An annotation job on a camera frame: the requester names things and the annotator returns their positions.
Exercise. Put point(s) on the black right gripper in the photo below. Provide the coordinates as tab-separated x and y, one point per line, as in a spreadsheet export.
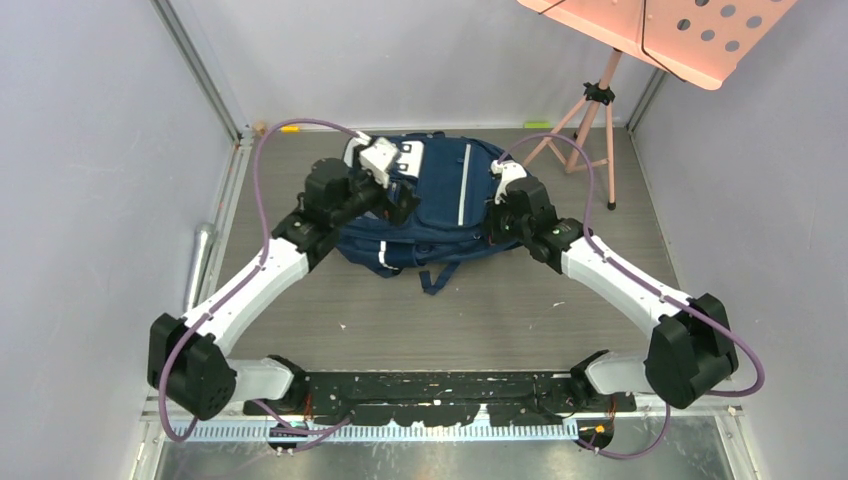
493	235

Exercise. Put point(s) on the green marker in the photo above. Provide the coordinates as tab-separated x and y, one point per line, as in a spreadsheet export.
536	125

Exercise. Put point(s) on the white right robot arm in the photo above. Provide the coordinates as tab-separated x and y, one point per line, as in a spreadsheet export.
688	351

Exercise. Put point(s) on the silver metal cylinder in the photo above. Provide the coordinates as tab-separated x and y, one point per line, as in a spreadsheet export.
204	239

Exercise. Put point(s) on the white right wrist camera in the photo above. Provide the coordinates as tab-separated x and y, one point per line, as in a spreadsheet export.
506	172

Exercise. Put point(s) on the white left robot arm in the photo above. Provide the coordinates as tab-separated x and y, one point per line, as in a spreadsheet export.
189	360

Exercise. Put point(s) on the navy blue backpack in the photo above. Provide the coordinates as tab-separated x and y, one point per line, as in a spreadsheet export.
452	178

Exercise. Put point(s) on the pink music stand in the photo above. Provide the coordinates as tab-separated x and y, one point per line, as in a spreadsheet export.
698	42

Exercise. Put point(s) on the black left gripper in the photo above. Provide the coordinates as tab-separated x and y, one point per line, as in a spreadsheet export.
394	212

